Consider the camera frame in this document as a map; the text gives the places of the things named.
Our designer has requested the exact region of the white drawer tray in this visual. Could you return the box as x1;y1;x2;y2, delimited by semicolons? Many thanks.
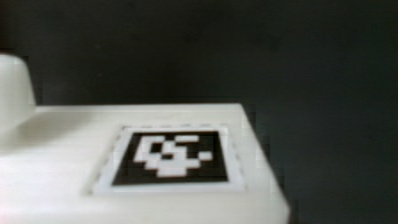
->
0;54;289;224

